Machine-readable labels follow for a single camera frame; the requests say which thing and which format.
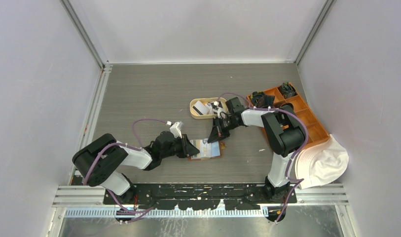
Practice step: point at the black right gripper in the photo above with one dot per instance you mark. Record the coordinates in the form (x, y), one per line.
(217, 133)

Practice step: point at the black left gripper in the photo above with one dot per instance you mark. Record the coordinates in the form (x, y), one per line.
(188, 148)

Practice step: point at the silver VIP card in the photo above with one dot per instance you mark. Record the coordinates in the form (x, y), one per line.
(204, 147)

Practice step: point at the brown leather card holder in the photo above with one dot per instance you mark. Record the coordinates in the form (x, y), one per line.
(217, 151)

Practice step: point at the cream oval tray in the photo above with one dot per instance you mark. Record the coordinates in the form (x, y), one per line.
(194, 114)

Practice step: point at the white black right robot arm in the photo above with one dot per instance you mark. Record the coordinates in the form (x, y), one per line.
(285, 133)

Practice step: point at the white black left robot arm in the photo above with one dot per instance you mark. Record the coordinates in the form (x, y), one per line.
(98, 161)

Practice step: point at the white cards in tray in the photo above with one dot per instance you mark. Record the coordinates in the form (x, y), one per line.
(201, 108)

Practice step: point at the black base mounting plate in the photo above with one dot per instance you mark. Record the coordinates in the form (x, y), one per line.
(233, 196)

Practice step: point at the dark green item bundle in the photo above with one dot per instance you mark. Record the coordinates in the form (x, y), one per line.
(287, 90)

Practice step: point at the orange compartment organizer box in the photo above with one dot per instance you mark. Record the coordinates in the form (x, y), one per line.
(317, 133)

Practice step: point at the white bucket hat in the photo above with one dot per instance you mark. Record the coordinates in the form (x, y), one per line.
(321, 164)

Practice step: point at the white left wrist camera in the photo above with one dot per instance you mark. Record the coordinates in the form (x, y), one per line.
(175, 129)

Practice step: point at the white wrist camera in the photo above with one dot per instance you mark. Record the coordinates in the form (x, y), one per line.
(175, 129)
(216, 108)

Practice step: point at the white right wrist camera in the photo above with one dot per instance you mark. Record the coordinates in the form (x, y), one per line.
(216, 108)

